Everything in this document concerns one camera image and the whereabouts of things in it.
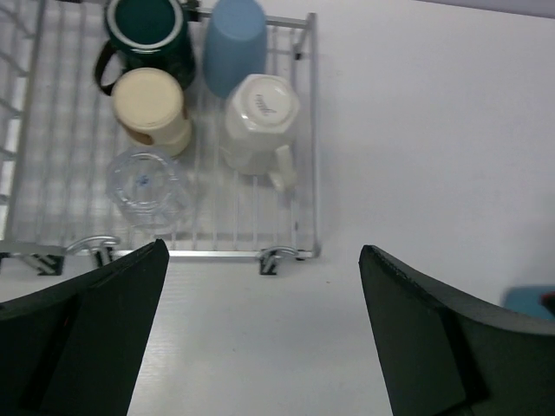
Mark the metal wire dish rack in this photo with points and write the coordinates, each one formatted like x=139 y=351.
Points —
x=59 y=136

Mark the blue white ceramic mug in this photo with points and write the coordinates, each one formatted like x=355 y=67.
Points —
x=529 y=300

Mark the light blue plastic cup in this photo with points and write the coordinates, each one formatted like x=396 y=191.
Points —
x=235 y=45

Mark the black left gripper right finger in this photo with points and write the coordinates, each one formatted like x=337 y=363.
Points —
x=445 y=352

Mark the dark green ceramic mug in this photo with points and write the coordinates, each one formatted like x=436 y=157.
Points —
x=147 y=34

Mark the stainless steel cup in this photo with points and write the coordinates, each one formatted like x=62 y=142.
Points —
x=150 y=106

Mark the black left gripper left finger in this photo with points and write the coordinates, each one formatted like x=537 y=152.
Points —
x=75 y=348

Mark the clear plastic cup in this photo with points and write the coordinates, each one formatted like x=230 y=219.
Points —
x=150 y=190

